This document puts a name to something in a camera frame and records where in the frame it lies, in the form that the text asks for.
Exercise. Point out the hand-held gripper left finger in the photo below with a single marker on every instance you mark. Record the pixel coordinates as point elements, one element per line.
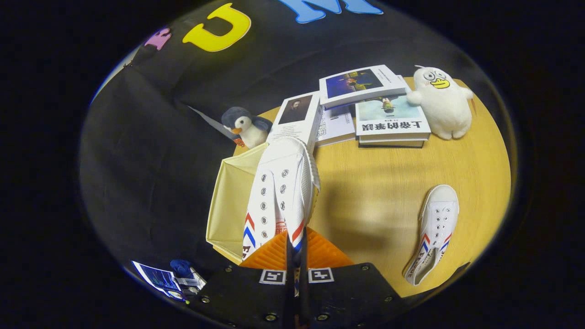
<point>247,292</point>

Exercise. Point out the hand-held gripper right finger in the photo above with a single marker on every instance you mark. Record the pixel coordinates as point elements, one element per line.
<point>347,292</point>

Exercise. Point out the beige fabric storage box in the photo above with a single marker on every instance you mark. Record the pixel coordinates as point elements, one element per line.
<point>228,205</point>

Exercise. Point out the white canvas shoe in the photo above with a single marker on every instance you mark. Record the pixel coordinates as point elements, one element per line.
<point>438,214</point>
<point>283,183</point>

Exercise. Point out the white plastic object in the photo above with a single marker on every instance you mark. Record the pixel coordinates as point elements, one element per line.
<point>194,281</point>

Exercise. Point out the small blue object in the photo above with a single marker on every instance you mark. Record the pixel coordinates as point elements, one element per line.
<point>180,267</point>

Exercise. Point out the blue lit screen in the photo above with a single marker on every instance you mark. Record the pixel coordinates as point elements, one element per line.
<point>155,276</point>

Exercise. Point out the dark cover book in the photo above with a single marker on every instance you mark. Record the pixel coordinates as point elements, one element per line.
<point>393,144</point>

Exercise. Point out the grey penguin plush toy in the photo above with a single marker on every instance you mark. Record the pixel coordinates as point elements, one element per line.
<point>249,130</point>

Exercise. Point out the thin white printed book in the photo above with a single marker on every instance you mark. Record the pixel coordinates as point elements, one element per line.
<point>336,128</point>

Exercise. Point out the book with pale green cover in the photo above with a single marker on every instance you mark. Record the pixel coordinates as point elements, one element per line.
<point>388,119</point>

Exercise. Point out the white book with portrait cover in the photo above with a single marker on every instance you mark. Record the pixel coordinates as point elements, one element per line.
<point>295,114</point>

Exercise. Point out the book with blue picture cover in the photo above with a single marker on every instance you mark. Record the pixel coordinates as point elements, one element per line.
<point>361,87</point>

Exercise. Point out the white duck plush toy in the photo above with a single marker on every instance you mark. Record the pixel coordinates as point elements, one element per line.
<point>445,105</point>

